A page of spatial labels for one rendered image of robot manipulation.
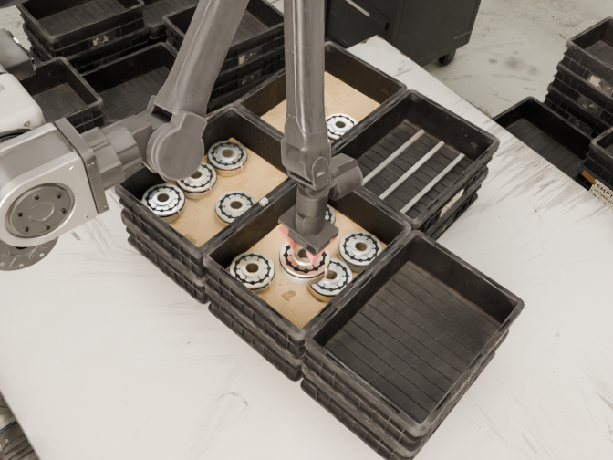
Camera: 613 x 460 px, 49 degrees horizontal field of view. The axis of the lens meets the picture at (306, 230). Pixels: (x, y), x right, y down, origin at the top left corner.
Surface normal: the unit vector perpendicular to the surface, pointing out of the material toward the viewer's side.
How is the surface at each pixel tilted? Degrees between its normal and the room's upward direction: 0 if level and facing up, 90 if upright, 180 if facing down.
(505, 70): 0
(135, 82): 0
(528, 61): 0
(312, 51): 69
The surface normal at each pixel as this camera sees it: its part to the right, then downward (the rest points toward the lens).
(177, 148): 0.61, 0.38
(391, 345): 0.07, -0.62
